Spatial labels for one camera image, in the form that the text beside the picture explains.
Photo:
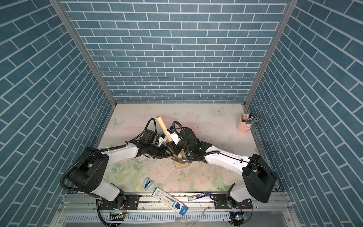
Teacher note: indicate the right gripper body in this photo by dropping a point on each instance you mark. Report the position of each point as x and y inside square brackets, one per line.
[189, 150]

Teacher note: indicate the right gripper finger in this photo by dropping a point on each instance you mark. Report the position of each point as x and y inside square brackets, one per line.
[171, 147]
[181, 148]

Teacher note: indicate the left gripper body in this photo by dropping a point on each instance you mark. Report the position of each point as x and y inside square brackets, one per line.
[154, 150]

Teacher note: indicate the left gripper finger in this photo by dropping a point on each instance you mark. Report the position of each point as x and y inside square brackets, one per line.
[163, 156]
[167, 150]

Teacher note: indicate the wooden claw hammer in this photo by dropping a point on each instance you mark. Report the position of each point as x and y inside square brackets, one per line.
[164, 128]

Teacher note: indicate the wooden plank with nails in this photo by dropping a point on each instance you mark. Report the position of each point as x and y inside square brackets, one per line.
[180, 162]

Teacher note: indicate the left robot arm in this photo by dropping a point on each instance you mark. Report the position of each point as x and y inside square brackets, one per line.
[87, 173]

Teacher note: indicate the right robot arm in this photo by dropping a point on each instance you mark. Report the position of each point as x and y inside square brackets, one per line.
[258, 178]

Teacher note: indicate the blue stapler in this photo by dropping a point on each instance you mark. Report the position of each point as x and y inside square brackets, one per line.
[147, 183]

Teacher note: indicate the white blue toothpaste box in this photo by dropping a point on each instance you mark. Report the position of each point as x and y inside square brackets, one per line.
[170, 201]

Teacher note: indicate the blue white marker pen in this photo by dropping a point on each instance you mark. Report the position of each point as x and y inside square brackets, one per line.
[199, 196]

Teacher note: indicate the pink cup with tools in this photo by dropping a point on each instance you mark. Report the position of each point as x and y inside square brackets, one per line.
[246, 121]

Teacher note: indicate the clear plastic wrapper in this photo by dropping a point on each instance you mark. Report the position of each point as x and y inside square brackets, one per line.
[191, 221]

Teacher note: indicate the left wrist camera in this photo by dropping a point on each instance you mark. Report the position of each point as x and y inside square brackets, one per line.
[162, 138]

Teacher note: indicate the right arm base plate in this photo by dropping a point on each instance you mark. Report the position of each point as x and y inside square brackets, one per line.
[224, 201]

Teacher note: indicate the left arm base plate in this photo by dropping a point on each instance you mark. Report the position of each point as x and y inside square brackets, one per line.
[123, 202]

